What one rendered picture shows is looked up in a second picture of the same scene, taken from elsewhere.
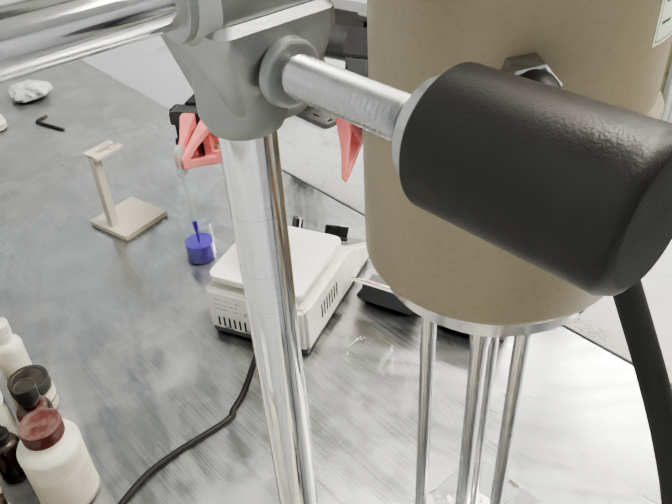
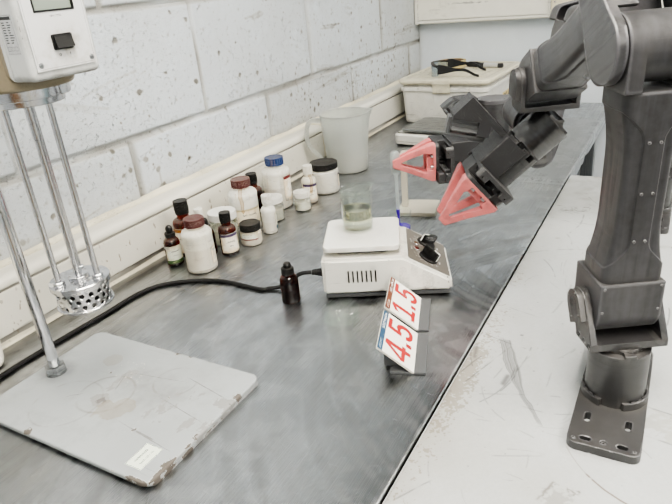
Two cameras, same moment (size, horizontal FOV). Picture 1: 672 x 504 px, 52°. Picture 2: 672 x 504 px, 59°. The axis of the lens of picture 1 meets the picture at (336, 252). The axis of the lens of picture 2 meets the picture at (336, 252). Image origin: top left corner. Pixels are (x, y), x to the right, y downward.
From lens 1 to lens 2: 0.82 m
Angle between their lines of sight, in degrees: 61
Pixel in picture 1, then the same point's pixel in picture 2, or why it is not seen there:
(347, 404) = (290, 323)
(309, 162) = (561, 238)
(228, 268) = (338, 223)
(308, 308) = (329, 262)
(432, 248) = not seen: outside the picture
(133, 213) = (422, 206)
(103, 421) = (248, 259)
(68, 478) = (188, 250)
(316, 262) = (362, 244)
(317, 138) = not seen: hidden behind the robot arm
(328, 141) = not seen: hidden behind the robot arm
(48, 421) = (195, 218)
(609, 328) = (451, 433)
